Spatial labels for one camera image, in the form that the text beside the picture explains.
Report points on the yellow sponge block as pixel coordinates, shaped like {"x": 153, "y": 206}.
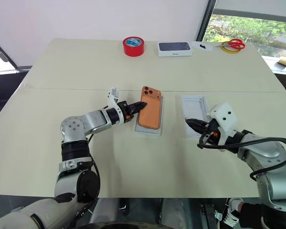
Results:
{"x": 283, "y": 62}

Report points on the white box with phone print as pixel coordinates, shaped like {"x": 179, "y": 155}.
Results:
{"x": 174, "y": 48}

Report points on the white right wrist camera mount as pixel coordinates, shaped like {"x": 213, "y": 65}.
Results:
{"x": 222, "y": 119}

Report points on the black slanted frame bar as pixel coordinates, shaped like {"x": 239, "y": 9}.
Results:
{"x": 2, "y": 53}

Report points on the orange smartphone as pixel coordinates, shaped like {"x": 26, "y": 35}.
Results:
{"x": 149, "y": 109}

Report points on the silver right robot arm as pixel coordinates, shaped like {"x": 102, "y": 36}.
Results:
{"x": 274, "y": 181}

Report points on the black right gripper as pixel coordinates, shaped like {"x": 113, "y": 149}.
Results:
{"x": 211, "y": 136}

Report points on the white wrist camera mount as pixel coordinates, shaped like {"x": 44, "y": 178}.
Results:
{"x": 222, "y": 119}
{"x": 114, "y": 99}

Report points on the black window frame post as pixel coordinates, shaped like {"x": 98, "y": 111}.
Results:
{"x": 206, "y": 19}

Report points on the black trouser leg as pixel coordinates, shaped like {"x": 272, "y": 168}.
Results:
{"x": 251, "y": 214}

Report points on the white phone box lid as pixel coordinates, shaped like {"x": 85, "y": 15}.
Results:
{"x": 193, "y": 107}

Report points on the white phone box base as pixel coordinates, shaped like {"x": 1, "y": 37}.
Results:
{"x": 147, "y": 132}

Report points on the white card with black mark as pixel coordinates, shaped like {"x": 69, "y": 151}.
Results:
{"x": 202, "y": 45}

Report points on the red tape roll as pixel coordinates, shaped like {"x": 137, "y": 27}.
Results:
{"x": 133, "y": 46}

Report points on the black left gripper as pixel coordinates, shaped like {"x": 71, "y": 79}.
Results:
{"x": 125, "y": 111}

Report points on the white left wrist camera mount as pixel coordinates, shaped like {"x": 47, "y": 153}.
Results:
{"x": 114, "y": 99}

